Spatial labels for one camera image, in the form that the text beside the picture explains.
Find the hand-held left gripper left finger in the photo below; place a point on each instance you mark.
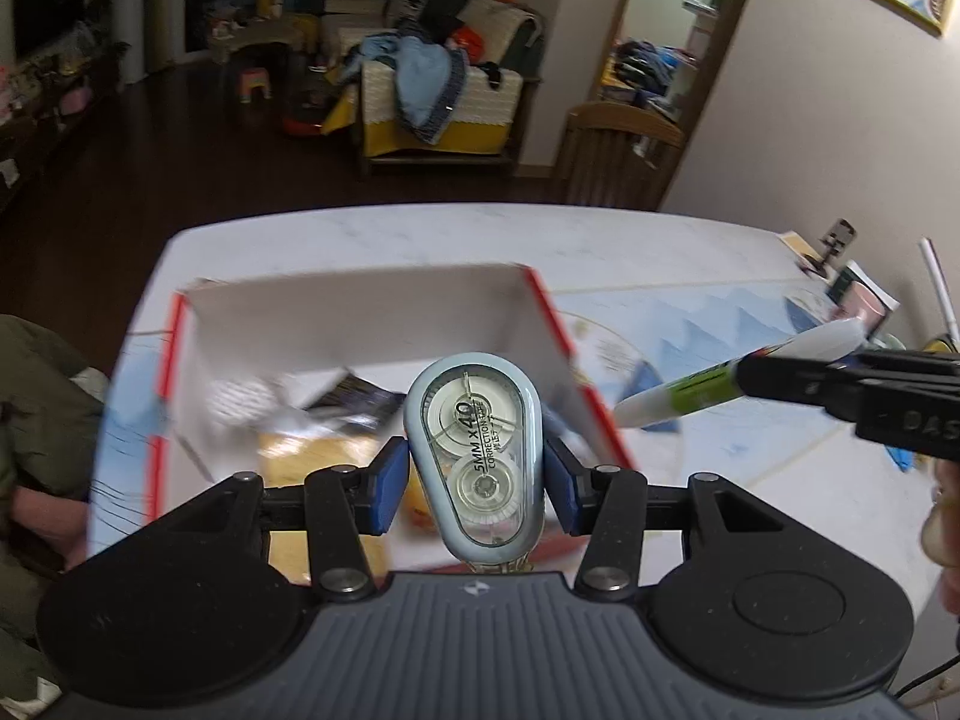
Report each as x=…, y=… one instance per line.
x=390, y=484

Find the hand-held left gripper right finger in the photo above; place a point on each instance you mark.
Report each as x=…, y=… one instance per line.
x=562, y=487

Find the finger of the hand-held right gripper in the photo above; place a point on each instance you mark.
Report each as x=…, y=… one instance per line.
x=795, y=382
x=907, y=360

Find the light blue correction tape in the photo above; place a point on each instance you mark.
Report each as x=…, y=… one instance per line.
x=472, y=457

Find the black snack packet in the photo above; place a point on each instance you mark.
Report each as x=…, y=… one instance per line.
x=352, y=401

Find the white green glue tube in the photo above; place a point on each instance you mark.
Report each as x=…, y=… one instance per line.
x=675, y=394

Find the bag of cotton swabs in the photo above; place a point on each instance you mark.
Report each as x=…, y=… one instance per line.
x=240, y=401

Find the red cardboard box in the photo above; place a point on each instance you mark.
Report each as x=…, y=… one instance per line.
x=337, y=315

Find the person's right hand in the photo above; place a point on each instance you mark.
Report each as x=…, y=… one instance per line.
x=946, y=532

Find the yellow tissue box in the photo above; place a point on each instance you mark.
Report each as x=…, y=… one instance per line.
x=943, y=343

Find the blue rubber gloves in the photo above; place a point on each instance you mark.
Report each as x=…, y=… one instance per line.
x=902, y=459

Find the pink mug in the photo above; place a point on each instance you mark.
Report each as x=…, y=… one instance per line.
x=862, y=307

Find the white rolled paper tube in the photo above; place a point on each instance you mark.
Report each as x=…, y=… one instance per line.
x=941, y=292

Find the dark green box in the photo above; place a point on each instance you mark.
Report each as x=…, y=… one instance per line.
x=847, y=281

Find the yellow card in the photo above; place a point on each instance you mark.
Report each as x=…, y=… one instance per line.
x=796, y=246

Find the black phone stand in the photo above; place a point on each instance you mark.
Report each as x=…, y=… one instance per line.
x=836, y=240

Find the wooden chair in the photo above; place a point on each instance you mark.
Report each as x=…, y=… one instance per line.
x=615, y=157

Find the bed with clothes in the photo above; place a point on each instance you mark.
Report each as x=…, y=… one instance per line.
x=649, y=71

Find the person's olive jacket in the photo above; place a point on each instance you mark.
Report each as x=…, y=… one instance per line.
x=37, y=405

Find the red floor toy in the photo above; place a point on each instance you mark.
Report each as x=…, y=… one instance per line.
x=306, y=124

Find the sofa with yellow cover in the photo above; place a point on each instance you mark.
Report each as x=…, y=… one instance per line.
x=487, y=112

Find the pile of blue clothes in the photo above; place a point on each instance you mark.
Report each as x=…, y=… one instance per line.
x=424, y=86

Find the pink stool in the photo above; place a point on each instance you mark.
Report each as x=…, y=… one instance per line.
x=255, y=84

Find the low coffee table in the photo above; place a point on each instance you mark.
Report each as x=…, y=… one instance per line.
x=251, y=37

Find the pink item on cabinet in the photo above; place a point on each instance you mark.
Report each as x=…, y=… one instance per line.
x=75, y=101

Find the dark television cabinet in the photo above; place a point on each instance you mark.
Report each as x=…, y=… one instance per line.
x=45, y=127

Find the white standing air conditioner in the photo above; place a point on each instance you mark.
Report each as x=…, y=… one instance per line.
x=133, y=15

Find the television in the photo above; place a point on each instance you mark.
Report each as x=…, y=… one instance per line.
x=46, y=7

